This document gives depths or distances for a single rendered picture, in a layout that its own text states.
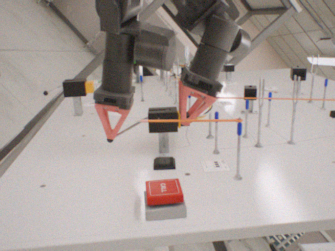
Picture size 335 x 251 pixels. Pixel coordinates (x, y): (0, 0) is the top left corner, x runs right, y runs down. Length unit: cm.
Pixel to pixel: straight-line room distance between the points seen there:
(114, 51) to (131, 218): 29
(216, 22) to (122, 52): 17
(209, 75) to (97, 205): 30
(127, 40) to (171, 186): 27
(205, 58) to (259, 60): 797
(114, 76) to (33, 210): 26
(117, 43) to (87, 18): 785
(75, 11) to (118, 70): 794
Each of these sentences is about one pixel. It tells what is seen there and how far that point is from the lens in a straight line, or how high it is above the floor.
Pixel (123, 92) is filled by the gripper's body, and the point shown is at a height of 113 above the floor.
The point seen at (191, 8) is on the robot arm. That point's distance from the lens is 64.
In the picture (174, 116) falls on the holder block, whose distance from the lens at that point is 62.
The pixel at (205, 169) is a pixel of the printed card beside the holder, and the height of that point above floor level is 115.
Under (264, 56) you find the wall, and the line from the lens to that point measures 860.
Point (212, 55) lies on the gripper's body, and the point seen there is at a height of 129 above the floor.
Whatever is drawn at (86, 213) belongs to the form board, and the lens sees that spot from 50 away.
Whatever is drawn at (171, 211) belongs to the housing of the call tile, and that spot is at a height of 110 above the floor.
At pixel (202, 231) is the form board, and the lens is 44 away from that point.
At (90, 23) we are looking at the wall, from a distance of 842.
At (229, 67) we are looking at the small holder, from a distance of 139.
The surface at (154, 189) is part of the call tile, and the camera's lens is 47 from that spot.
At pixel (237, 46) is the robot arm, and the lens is 66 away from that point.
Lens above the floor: 123
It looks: 8 degrees down
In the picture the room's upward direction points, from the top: 48 degrees clockwise
